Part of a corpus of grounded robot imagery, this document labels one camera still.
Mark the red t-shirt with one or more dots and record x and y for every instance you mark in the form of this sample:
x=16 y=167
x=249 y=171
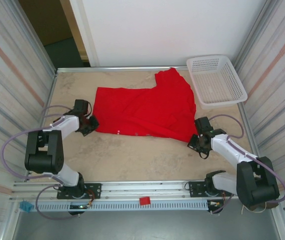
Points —
x=152 y=110

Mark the white perforated plastic basket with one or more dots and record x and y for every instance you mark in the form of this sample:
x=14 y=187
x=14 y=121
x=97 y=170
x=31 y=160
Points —
x=215 y=80

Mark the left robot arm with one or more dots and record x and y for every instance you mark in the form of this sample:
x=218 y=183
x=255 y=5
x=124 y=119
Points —
x=68 y=125

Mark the white door frame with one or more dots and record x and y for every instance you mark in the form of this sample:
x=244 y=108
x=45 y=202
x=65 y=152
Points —
x=86 y=37

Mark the blue tape piece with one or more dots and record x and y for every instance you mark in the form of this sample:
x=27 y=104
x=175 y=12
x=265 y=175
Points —
x=25 y=207

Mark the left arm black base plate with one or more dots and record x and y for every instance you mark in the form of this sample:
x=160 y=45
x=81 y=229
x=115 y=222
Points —
x=95 y=190

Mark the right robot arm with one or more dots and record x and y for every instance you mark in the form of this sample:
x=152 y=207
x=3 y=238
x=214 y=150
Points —
x=230 y=150

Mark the small circuit board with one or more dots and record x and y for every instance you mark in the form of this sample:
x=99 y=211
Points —
x=215 y=203
x=80 y=206

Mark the aluminium table edge bar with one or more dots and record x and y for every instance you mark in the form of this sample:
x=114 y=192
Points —
x=120 y=67

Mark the aluminium mounting rail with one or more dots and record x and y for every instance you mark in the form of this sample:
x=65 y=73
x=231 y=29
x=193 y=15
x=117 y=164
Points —
x=145 y=187

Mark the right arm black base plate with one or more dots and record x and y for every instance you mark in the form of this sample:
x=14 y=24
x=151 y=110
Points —
x=195 y=188

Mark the red square tag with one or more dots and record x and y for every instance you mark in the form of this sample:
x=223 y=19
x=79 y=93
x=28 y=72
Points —
x=144 y=201

